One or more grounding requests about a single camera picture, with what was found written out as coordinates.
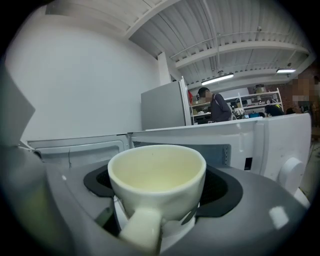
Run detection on white storage shelf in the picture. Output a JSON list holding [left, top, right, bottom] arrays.
[[189, 90, 285, 125]]

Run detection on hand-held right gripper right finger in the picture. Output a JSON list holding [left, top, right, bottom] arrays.
[[162, 165, 311, 256]]

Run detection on cream ceramic mug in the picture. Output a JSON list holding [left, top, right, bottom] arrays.
[[107, 144, 207, 254]]

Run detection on white microwave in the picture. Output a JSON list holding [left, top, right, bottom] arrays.
[[19, 112, 314, 210]]

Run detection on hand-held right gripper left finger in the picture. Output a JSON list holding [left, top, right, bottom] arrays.
[[45, 164, 161, 256]]

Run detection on grey refrigerator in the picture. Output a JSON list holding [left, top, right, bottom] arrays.
[[140, 79, 188, 131]]

